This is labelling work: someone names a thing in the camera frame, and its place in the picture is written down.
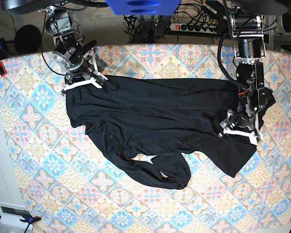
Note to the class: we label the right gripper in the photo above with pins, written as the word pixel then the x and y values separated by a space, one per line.
pixel 86 76

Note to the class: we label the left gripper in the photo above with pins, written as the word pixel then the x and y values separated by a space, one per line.
pixel 237 123

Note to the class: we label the black t-shirt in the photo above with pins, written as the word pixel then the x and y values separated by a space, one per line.
pixel 144 127

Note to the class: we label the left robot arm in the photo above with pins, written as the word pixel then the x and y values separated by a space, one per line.
pixel 245 25

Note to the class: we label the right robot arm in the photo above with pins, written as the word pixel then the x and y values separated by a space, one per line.
pixel 76 59

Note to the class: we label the black round stool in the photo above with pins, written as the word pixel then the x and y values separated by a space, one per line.
pixel 28 39

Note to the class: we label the white power strip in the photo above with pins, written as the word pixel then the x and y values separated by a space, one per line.
pixel 194 28

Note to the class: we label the patterned tablecloth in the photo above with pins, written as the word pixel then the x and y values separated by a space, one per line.
pixel 64 178

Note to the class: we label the lower left table clamp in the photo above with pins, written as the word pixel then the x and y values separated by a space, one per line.
pixel 26 219

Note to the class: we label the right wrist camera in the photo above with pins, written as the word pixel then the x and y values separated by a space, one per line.
pixel 100 80

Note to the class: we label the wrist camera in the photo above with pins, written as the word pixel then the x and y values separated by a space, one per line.
pixel 256 139
pixel 100 80

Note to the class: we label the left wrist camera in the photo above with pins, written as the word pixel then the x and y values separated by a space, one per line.
pixel 256 139

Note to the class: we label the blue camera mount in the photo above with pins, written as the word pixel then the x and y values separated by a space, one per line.
pixel 143 7

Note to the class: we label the white wall outlet box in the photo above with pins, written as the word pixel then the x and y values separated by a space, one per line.
pixel 11 214

